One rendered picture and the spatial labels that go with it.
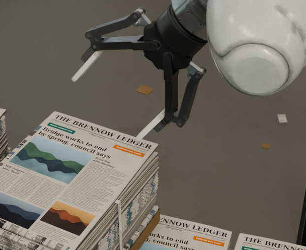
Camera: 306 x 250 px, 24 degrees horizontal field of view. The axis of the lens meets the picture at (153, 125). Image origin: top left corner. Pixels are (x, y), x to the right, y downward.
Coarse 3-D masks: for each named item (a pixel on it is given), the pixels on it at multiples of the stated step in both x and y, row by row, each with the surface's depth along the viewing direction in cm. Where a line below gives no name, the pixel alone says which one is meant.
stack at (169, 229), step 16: (160, 224) 175; (176, 224) 175; (192, 224) 176; (160, 240) 171; (176, 240) 171; (192, 240) 171; (208, 240) 172; (224, 240) 172; (240, 240) 172; (256, 240) 172; (272, 240) 172
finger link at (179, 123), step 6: (198, 72) 104; (192, 78) 105; (198, 78) 104; (192, 84) 105; (198, 84) 108; (186, 90) 106; (192, 90) 106; (186, 96) 106; (192, 96) 107; (186, 102) 107; (192, 102) 109; (180, 108) 108; (186, 108) 107; (180, 114) 108; (186, 114) 108; (180, 120) 109; (180, 126) 109
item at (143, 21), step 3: (138, 9) 104; (141, 9) 104; (141, 12) 104; (141, 15) 104; (144, 15) 104; (141, 18) 104; (144, 18) 104; (147, 18) 105; (138, 21) 105; (141, 21) 104; (144, 21) 104; (147, 21) 104; (150, 21) 105; (135, 24) 104; (138, 24) 105; (141, 24) 105; (144, 24) 104; (147, 24) 104; (144, 27) 105
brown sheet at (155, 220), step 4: (156, 216) 172; (152, 220) 170; (156, 220) 173; (148, 224) 168; (152, 224) 171; (156, 224) 174; (148, 228) 169; (152, 228) 172; (144, 232) 168; (148, 232) 170; (140, 236) 166; (144, 236) 168; (148, 236) 171; (140, 240) 167; (144, 240) 169; (136, 244) 165; (140, 244) 168; (132, 248) 164; (136, 248) 166
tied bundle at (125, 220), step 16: (144, 176) 159; (128, 192) 153; (144, 192) 161; (112, 208) 149; (128, 208) 155; (144, 208) 165; (96, 224) 144; (112, 224) 151; (128, 224) 159; (144, 224) 167; (0, 240) 143; (16, 240) 140; (96, 240) 146; (112, 240) 153; (128, 240) 162
